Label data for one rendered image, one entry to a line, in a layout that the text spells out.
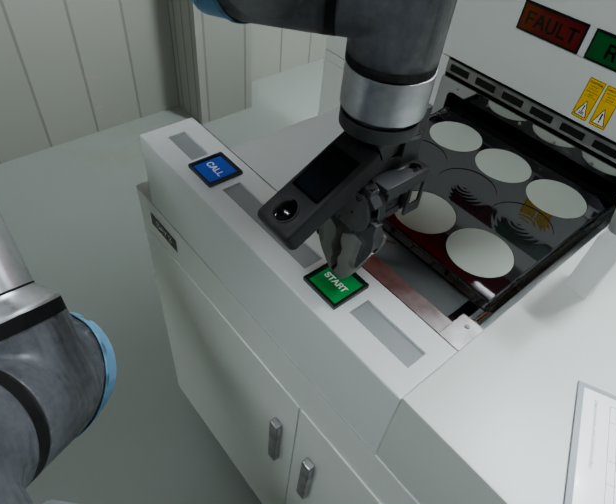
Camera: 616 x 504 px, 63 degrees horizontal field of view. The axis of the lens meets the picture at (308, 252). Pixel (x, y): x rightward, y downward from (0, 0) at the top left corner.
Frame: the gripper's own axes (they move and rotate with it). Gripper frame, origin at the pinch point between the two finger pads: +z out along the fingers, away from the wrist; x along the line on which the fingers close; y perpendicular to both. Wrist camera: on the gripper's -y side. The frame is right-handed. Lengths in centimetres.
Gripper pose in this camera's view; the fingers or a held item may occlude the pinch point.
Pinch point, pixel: (335, 270)
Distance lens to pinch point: 57.1
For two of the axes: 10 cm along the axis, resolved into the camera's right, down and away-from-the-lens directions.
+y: 7.7, -4.2, 4.8
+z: -0.8, 6.8, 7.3
